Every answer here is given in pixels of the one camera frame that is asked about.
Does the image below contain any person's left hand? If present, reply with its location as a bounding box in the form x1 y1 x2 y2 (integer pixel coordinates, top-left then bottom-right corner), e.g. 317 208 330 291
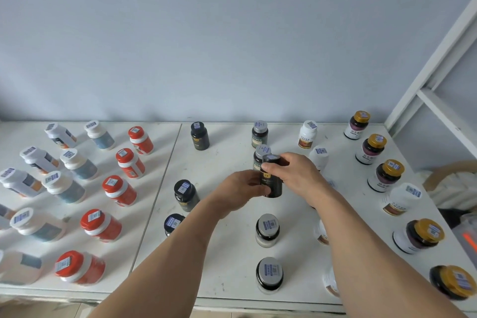
208 169 271 218

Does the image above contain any person's right hand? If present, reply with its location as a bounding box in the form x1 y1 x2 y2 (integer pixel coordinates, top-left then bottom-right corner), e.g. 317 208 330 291
260 152 336 209

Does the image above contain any black bottle black cap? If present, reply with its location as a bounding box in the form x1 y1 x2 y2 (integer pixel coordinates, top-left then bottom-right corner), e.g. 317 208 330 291
259 154 284 199
190 121 211 151
173 179 200 213
163 213 186 237

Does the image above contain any white bottle gold cap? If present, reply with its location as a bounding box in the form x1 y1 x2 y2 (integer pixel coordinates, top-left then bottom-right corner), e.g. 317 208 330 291
429 264 477 301
354 133 388 165
367 159 406 194

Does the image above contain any gold cap bottles group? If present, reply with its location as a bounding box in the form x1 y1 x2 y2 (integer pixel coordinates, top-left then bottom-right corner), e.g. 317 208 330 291
343 110 372 141
392 218 446 255

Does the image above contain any red bottle red cap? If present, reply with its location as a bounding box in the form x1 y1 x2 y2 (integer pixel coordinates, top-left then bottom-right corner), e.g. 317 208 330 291
128 126 155 156
79 209 123 243
54 250 106 287
115 148 147 180
101 174 138 207

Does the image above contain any white bottle orange label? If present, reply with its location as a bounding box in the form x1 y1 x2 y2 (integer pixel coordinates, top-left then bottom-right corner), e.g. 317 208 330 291
19 146 60 175
0 204 17 231
44 122 78 150
0 167 44 198

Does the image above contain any person's left forearm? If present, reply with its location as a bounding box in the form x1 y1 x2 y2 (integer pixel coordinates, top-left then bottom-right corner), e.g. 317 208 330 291
87 202 224 318

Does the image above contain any person's right forearm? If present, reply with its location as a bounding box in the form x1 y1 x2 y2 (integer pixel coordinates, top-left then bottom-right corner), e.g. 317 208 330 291
317 194 467 318

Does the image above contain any white metal shelf rack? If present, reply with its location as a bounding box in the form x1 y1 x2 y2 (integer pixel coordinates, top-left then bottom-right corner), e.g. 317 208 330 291
0 0 477 318

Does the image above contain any rattan chair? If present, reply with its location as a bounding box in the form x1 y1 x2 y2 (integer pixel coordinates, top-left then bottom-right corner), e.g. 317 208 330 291
423 160 477 229

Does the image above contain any stack of white rolls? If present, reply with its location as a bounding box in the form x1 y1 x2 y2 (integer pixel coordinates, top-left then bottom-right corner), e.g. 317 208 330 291
417 170 477 210

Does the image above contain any clear plastic container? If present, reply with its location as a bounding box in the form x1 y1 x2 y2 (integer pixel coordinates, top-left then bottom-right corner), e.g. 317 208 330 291
451 211 477 266

